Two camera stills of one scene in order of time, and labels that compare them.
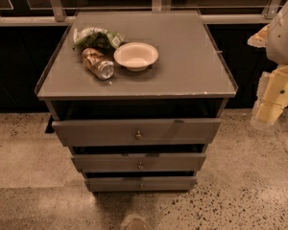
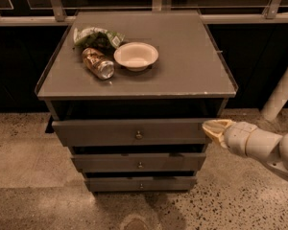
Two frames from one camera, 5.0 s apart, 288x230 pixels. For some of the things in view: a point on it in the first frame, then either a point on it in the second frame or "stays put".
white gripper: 284,38 -> 236,137
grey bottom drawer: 140,184 stays put
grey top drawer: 112,132 stays put
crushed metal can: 97,63 stays put
